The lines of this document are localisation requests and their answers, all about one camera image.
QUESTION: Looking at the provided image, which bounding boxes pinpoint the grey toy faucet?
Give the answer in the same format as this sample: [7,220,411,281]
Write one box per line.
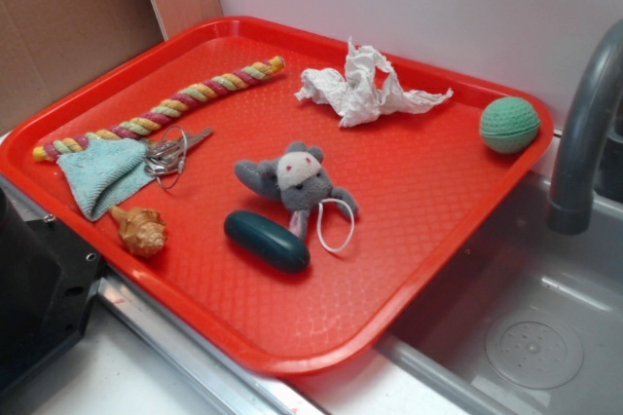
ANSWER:
[546,21,622,235]

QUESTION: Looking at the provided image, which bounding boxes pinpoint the crumpled white paper towel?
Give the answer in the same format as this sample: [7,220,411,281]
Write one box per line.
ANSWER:
[294,41,454,128]

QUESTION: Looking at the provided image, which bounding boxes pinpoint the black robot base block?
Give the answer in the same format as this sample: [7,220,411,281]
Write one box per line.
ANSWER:
[1,193,102,396]

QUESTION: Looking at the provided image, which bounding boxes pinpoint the red plastic tray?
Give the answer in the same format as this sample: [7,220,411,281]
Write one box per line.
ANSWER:
[1,18,553,376]

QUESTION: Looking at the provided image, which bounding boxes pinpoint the dark green plastic pickle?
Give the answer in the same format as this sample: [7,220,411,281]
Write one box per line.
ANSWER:
[224,210,311,274]

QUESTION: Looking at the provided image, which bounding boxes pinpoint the light blue folded cloth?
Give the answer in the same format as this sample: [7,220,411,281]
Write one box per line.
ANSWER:
[56,139,154,221]

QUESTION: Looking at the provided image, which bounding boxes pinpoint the brown cardboard panel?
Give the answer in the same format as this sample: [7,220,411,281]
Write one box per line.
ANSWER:
[1,0,222,132]

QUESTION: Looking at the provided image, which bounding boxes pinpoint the multicolour braided rope toy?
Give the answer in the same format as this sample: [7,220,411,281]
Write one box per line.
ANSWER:
[32,56,285,162]

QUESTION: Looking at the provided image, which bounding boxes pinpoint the tan plastic seashell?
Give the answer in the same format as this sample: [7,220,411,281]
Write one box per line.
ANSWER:
[108,207,167,258]

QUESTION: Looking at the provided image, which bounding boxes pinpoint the grey plastic toy sink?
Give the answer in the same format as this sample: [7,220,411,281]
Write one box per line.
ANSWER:
[292,152,622,414]

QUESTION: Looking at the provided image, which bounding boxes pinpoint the silver keys on ring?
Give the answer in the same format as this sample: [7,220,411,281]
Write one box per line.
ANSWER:
[144,125,214,190]

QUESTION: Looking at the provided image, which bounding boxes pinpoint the green foam ball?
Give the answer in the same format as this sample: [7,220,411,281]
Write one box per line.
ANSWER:
[479,96,541,155]

